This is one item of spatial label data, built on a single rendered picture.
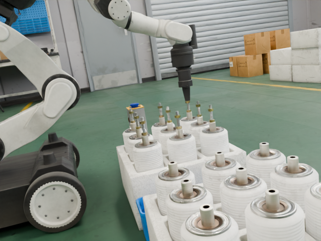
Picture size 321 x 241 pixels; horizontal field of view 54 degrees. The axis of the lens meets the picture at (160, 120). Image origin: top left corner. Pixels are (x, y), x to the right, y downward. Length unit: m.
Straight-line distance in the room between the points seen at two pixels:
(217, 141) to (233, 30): 5.94
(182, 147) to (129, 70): 5.23
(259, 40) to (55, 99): 3.94
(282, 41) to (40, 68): 4.22
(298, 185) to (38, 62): 0.97
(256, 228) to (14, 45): 1.01
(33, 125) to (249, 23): 6.22
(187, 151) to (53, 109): 0.53
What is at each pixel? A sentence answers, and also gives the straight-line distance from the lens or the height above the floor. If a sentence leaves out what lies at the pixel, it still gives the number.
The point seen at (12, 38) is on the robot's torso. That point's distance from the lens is 1.27.
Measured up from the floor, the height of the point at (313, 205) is 0.24.
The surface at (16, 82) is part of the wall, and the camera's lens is 6.16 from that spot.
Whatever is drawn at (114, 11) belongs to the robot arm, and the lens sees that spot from 1.16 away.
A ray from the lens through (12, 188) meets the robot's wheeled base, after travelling 1.19.
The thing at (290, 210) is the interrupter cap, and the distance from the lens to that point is 0.59.
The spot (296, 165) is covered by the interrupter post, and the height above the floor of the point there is 0.27.
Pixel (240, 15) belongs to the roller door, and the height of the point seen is 1.03.
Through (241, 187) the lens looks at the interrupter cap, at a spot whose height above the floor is 0.25.
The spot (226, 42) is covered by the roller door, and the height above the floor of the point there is 0.52.
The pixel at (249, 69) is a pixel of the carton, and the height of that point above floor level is 0.11.
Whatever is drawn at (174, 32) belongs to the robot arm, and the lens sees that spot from 1.22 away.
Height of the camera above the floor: 0.54
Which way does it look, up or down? 12 degrees down
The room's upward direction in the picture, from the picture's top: 8 degrees counter-clockwise
